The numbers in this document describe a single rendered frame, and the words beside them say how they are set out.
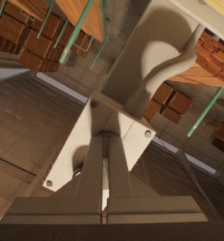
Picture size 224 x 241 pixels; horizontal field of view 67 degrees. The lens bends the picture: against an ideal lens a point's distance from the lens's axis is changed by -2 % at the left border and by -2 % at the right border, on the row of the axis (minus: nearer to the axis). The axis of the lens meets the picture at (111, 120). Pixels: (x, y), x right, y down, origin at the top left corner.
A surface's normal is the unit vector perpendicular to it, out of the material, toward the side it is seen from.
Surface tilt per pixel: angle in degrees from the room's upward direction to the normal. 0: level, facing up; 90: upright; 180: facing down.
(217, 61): 90
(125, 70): 90
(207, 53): 90
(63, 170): 90
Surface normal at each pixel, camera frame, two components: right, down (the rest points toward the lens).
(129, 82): 0.02, 0.27
